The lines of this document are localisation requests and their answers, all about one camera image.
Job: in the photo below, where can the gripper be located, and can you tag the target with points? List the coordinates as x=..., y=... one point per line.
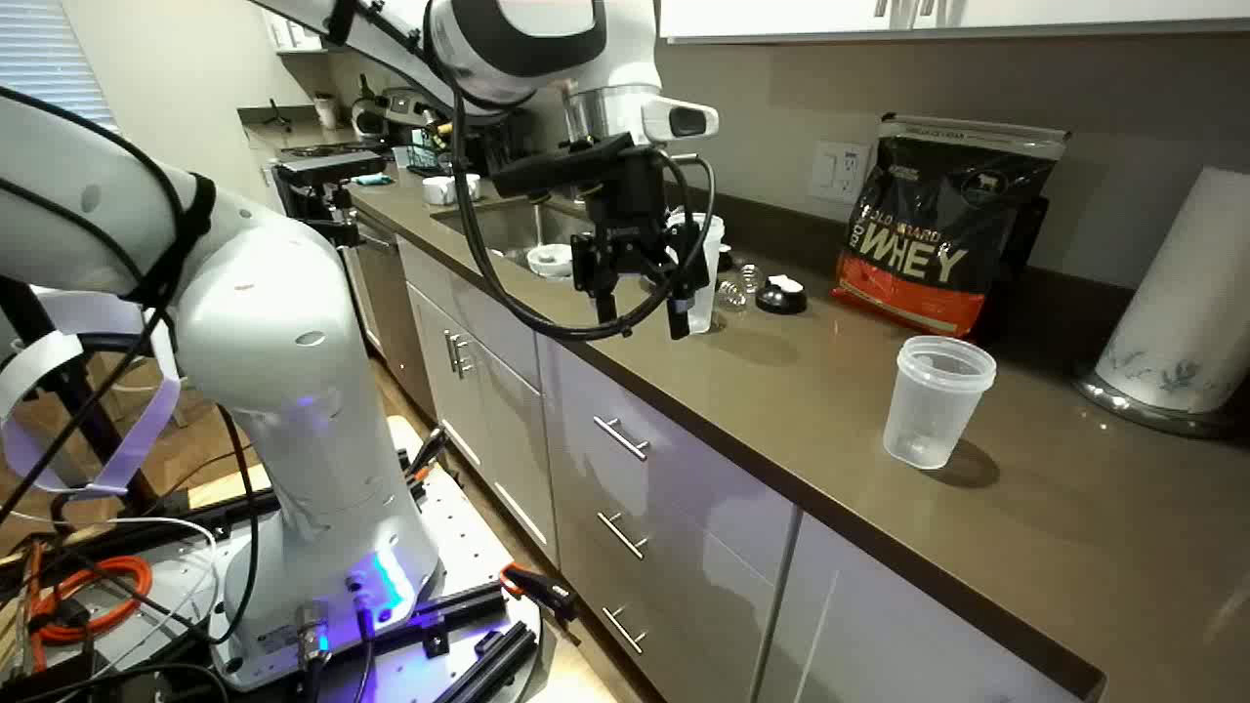
x=635, y=210

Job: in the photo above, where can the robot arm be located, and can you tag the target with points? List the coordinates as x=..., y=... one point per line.
x=293, y=351

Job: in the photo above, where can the clear plastic bottle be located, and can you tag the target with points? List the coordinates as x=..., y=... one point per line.
x=714, y=264

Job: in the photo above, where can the black bottle lid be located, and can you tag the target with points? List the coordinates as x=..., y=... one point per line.
x=781, y=297

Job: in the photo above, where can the white bowl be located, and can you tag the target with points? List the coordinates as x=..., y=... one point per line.
x=550, y=261

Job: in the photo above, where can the sink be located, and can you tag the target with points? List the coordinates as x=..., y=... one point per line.
x=498, y=227

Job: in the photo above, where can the drawer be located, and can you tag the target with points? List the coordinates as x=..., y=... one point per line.
x=693, y=576
x=684, y=664
x=703, y=478

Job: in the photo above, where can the cabinet door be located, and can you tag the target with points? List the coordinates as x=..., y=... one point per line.
x=513, y=449
x=430, y=381
x=908, y=644

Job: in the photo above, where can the white mug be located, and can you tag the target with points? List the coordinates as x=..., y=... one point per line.
x=439, y=189

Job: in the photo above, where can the dishwasher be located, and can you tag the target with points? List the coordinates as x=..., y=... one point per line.
x=391, y=312

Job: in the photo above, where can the black clamp with orange grip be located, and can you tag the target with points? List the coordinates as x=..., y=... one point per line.
x=542, y=589
x=428, y=454

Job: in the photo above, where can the black protein powder bag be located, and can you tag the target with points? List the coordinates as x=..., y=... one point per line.
x=928, y=234

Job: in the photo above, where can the teal sponge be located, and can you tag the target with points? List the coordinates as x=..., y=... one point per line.
x=373, y=180

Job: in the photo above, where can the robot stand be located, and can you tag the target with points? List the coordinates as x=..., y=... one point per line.
x=469, y=547

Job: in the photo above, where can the clear plastic cup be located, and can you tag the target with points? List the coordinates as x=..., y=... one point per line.
x=933, y=400

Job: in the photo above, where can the coffee machine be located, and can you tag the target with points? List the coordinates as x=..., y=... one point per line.
x=395, y=112

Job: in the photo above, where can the white cup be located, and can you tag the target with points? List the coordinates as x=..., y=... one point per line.
x=325, y=112

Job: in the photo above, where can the metal paper towel holder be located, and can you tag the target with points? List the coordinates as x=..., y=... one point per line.
x=1143, y=412

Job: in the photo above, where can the paper towel roll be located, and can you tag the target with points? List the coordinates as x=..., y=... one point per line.
x=1182, y=293

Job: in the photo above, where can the window blind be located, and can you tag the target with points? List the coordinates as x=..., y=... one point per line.
x=54, y=59

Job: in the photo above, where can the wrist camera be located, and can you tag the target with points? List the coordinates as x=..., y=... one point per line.
x=557, y=168

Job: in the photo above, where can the white wall socket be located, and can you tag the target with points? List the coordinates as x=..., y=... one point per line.
x=839, y=172

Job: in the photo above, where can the camera on mount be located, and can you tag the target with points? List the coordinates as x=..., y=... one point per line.
x=327, y=176

